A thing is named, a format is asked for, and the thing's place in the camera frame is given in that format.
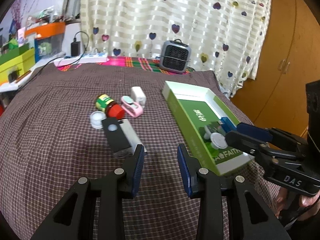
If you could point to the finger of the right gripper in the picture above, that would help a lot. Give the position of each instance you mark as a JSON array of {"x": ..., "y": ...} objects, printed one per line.
[
  {"x": 254, "y": 132},
  {"x": 243, "y": 143}
]

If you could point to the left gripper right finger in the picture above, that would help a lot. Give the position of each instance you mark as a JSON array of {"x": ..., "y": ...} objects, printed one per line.
[{"x": 249, "y": 217}]

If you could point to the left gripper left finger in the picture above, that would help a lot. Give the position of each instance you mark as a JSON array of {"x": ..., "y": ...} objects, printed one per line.
[{"x": 73, "y": 215}]

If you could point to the black rectangular device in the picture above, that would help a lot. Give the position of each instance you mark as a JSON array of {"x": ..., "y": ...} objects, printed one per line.
[{"x": 116, "y": 138}]

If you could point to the brown bottle red cap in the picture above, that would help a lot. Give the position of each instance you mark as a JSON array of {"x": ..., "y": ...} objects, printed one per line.
[{"x": 110, "y": 107}]

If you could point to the white charger plug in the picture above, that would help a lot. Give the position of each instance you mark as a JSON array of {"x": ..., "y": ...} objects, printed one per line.
[{"x": 138, "y": 95}]

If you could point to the pink clip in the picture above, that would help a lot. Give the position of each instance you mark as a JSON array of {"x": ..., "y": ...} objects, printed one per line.
[{"x": 131, "y": 107}]

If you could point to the silver lighter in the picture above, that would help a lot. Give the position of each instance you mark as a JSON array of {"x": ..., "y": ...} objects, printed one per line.
[{"x": 130, "y": 134}]

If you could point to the right hand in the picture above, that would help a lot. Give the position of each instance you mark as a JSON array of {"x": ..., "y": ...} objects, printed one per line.
[{"x": 304, "y": 202}]

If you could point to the blue usb stick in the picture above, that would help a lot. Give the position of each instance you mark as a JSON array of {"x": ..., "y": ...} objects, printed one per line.
[{"x": 227, "y": 125}]

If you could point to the white round jar in box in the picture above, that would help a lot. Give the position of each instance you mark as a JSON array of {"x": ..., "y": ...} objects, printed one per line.
[{"x": 218, "y": 141}]

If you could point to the wooden wardrobe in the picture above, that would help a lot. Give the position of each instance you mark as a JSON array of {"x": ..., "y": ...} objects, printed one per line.
[{"x": 289, "y": 59}]

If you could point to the green white cardboard box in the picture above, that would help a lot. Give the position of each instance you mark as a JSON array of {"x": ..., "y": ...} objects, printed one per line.
[{"x": 197, "y": 111}]

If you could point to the brown checkered tablecloth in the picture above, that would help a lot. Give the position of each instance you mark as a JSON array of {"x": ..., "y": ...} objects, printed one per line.
[{"x": 47, "y": 143}]

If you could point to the small white jar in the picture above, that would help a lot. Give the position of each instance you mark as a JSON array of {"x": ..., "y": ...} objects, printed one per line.
[{"x": 96, "y": 119}]

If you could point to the grey mini heater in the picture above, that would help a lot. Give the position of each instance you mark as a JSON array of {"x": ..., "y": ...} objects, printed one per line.
[{"x": 174, "y": 56}]

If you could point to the heart pattern curtain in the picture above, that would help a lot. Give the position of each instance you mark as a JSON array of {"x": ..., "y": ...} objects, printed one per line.
[{"x": 225, "y": 36}]

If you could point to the colourful striped cloth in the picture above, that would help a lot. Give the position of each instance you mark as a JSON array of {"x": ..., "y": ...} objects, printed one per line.
[{"x": 151, "y": 65}]

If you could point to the white power strip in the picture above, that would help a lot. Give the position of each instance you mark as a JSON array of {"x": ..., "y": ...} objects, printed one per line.
[{"x": 88, "y": 58}]

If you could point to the yellow green box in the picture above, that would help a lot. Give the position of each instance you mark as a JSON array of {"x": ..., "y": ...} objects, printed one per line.
[{"x": 22, "y": 62}]

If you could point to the black power adapter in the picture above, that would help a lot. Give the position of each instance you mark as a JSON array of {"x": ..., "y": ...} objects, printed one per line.
[{"x": 75, "y": 48}]

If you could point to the orange lid storage bin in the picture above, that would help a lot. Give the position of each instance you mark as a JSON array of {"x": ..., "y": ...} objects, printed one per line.
[{"x": 46, "y": 39}]

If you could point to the black camera box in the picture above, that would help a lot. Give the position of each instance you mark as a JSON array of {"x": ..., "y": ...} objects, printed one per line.
[{"x": 313, "y": 110}]

